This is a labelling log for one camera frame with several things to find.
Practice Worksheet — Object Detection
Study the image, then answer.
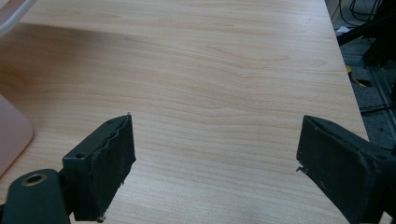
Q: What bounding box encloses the yellow tape strip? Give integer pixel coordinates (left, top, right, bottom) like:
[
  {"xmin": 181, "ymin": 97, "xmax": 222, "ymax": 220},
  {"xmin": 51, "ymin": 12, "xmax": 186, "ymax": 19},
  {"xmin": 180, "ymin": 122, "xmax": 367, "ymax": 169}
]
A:
[{"xmin": 345, "ymin": 64, "xmax": 374, "ymax": 89}]

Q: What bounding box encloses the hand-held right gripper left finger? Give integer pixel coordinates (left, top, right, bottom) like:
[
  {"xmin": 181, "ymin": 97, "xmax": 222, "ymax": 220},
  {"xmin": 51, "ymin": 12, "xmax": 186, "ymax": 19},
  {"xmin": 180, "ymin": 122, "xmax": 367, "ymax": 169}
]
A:
[{"xmin": 62, "ymin": 113, "xmax": 137, "ymax": 224}]

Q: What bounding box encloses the black cable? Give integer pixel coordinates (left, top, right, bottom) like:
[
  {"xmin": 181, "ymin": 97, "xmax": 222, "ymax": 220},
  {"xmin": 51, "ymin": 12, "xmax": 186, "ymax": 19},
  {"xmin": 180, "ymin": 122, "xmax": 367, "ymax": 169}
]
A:
[
  {"xmin": 359, "ymin": 104, "xmax": 395, "ymax": 115},
  {"xmin": 338, "ymin": 0, "xmax": 385, "ymax": 23}
]

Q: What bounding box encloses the black metal stand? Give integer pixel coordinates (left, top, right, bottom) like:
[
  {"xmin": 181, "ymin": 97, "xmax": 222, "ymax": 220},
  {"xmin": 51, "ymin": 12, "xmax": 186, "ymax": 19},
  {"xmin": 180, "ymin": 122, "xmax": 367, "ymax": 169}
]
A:
[{"xmin": 335, "ymin": 0, "xmax": 396, "ymax": 68}]

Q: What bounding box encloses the pink white-rimmed lid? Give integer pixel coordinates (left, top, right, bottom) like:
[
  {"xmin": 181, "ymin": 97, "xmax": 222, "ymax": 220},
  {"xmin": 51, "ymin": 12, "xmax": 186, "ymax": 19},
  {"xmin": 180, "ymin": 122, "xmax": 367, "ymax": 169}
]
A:
[{"xmin": 0, "ymin": 0, "xmax": 38, "ymax": 37}]

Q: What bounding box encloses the pink plastic container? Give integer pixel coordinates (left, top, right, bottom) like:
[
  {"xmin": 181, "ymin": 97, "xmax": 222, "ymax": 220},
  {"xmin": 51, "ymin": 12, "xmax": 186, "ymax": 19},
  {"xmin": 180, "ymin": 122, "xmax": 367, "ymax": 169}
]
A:
[{"xmin": 0, "ymin": 92, "xmax": 35, "ymax": 178}]

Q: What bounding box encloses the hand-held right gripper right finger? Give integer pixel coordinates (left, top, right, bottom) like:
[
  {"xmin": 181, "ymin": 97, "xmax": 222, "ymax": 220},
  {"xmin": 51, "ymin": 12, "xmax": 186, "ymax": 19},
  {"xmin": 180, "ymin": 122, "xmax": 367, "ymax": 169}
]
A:
[{"xmin": 295, "ymin": 115, "xmax": 396, "ymax": 224}]

